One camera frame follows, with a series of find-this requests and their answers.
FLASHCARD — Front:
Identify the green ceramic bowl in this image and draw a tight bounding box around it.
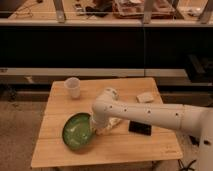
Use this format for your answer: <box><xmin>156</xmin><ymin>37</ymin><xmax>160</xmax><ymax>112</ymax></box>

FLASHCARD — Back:
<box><xmin>62</xmin><ymin>113</ymin><xmax>93</xmax><ymax>150</ymax></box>

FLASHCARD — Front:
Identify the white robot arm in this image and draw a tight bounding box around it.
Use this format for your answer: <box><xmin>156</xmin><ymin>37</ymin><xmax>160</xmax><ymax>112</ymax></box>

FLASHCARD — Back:
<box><xmin>90</xmin><ymin>87</ymin><xmax>213</xmax><ymax>171</ymax></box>

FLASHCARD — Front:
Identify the clear plastic cup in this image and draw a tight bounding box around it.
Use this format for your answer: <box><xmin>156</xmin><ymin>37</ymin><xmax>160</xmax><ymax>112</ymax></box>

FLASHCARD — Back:
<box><xmin>64</xmin><ymin>77</ymin><xmax>80</xmax><ymax>99</ymax></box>

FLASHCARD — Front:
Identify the small beige sponge piece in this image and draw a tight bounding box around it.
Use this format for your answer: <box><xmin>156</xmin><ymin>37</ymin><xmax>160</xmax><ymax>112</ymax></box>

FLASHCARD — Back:
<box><xmin>136</xmin><ymin>92</ymin><xmax>154</xmax><ymax>103</ymax></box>

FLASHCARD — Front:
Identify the small black rectangular block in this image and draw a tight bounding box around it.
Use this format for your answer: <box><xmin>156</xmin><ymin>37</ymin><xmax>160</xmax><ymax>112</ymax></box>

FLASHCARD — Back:
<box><xmin>129</xmin><ymin>121</ymin><xmax>152</xmax><ymax>136</ymax></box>

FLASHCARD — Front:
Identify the black device on shelf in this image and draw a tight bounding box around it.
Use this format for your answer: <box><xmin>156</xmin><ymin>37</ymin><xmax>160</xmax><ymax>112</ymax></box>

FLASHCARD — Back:
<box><xmin>85</xmin><ymin>3</ymin><xmax>112</xmax><ymax>17</ymax></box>

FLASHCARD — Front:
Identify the cluttered tray on shelf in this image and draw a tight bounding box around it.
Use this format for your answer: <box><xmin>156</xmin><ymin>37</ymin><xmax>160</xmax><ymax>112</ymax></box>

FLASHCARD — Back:
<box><xmin>112</xmin><ymin>0</ymin><xmax>174</xmax><ymax>18</ymax></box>

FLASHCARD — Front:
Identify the black floor cable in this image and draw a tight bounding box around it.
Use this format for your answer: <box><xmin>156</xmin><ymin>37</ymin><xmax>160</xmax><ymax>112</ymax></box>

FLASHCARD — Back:
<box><xmin>177</xmin><ymin>158</ymin><xmax>198</xmax><ymax>171</ymax></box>

